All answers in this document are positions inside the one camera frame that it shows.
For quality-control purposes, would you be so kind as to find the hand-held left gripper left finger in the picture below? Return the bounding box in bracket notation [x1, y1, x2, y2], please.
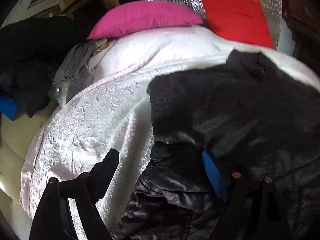
[29, 148, 120, 240]

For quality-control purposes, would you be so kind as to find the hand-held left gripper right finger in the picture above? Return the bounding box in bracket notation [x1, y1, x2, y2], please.
[201, 150, 292, 240]

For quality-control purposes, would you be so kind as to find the dark quilted zip jacket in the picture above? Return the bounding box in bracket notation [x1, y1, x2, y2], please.
[111, 49, 320, 240]

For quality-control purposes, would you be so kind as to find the white textured bed sheet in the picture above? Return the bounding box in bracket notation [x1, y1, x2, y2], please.
[20, 25, 320, 220]

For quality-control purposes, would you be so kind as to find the cream leather sofa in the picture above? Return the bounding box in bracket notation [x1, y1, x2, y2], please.
[0, 100, 59, 200]

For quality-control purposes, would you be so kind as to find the grey fringed cloth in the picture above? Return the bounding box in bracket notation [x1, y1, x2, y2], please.
[47, 38, 110, 105]

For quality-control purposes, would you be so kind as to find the blue jacket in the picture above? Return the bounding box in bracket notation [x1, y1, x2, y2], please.
[0, 95, 21, 121]

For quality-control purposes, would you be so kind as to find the pile of black and blue coats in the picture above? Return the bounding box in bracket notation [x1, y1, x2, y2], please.
[0, 16, 93, 118]

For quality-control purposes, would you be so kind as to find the pink pillow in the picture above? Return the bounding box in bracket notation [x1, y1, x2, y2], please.
[86, 0, 203, 40]

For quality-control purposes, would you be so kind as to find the red pillow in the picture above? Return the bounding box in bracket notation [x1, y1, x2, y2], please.
[199, 0, 275, 49]

